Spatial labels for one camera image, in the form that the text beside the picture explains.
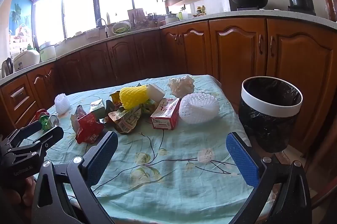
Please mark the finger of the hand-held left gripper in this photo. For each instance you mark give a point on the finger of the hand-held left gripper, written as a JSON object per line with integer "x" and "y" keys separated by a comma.
{"x": 47, "y": 138}
{"x": 23, "y": 132}

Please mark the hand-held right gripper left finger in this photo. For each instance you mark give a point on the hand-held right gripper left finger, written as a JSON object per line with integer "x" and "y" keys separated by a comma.
{"x": 102, "y": 158}

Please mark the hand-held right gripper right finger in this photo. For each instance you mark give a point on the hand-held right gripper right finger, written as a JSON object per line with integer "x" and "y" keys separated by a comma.
{"x": 242, "y": 163}

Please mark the black bin with white rim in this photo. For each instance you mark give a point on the black bin with white rim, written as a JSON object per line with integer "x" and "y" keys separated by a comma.
{"x": 263, "y": 124}

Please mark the green milk carton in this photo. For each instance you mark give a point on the green milk carton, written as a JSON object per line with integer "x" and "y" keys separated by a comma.
{"x": 97, "y": 107}

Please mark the yellow snack wrapper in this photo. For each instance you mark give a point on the yellow snack wrapper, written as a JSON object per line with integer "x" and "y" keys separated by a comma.
{"x": 115, "y": 97}

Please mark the person's left hand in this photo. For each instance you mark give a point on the person's left hand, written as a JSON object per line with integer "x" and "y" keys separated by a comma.
{"x": 15, "y": 196}

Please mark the green drink can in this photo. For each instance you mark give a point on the green drink can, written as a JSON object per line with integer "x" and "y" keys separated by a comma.
{"x": 50, "y": 121}

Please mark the small red wrapper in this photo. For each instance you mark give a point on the small red wrapper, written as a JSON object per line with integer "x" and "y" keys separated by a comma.
{"x": 39, "y": 113}

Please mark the red snack wrapper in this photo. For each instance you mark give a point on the red snack wrapper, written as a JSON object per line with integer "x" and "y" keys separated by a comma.
{"x": 88, "y": 129}

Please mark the small white foam fruit net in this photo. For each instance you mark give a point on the small white foam fruit net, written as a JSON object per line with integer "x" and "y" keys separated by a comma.
{"x": 62, "y": 104}

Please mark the crumpled barcode wrapper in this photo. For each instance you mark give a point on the crumpled barcode wrapper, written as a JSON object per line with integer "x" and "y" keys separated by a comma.
{"x": 125, "y": 120}

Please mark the dark green wrapper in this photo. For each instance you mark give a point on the dark green wrapper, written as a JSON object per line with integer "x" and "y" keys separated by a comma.
{"x": 109, "y": 108}

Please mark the teal floral tablecloth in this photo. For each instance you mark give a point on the teal floral tablecloth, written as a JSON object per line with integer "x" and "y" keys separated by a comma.
{"x": 163, "y": 161}

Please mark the steel kettle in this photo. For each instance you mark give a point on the steel kettle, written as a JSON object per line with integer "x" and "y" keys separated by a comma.
{"x": 6, "y": 67}

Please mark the yellow foam fruit net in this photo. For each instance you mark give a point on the yellow foam fruit net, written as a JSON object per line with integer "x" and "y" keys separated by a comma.
{"x": 131, "y": 97}

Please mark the large white foam fruit net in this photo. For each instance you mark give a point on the large white foam fruit net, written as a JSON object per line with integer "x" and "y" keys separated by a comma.
{"x": 197, "y": 108}

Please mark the white rice cooker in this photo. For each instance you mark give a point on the white rice cooker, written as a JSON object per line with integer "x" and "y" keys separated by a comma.
{"x": 26, "y": 59}

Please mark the red milk carton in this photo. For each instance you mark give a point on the red milk carton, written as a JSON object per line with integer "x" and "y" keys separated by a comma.
{"x": 165, "y": 115}

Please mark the pale green electric cooker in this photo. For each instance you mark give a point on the pale green electric cooker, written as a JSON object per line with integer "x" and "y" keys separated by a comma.
{"x": 47, "y": 51}

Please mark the white foam block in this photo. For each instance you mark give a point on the white foam block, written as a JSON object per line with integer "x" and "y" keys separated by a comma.
{"x": 155, "y": 91}

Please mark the crumpled white tissue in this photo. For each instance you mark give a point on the crumpled white tissue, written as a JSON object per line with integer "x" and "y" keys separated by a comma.
{"x": 181, "y": 86}

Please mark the wooden base cabinets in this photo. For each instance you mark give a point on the wooden base cabinets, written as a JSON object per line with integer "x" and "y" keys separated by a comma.
{"x": 237, "y": 50}

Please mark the chrome kitchen faucet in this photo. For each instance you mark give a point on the chrome kitchen faucet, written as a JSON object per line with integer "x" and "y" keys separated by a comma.
{"x": 105, "y": 26}

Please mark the kitchen window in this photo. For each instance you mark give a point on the kitchen window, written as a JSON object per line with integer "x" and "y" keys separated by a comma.
{"x": 79, "y": 8}

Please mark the wooden knife block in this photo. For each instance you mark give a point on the wooden knife block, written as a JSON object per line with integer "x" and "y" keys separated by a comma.
{"x": 135, "y": 17}

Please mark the white stone countertop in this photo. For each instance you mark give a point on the white stone countertop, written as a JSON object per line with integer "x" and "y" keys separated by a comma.
{"x": 237, "y": 15}

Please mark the white electric pot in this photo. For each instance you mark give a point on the white electric pot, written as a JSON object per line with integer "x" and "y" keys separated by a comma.
{"x": 171, "y": 19}

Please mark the white container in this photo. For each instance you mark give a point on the white container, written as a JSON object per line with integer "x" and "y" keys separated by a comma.
{"x": 186, "y": 15}

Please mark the yellow lid jar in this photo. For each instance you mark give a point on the yellow lid jar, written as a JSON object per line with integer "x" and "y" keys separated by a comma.
{"x": 198, "y": 11}

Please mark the green cup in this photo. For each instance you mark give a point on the green cup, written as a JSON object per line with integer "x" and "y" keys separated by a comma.
{"x": 180, "y": 15}

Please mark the gas stove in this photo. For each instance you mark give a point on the gas stove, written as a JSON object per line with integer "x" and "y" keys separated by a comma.
{"x": 302, "y": 13}

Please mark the blue wall poster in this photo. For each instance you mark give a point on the blue wall poster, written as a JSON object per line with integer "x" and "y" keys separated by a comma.
{"x": 21, "y": 19}

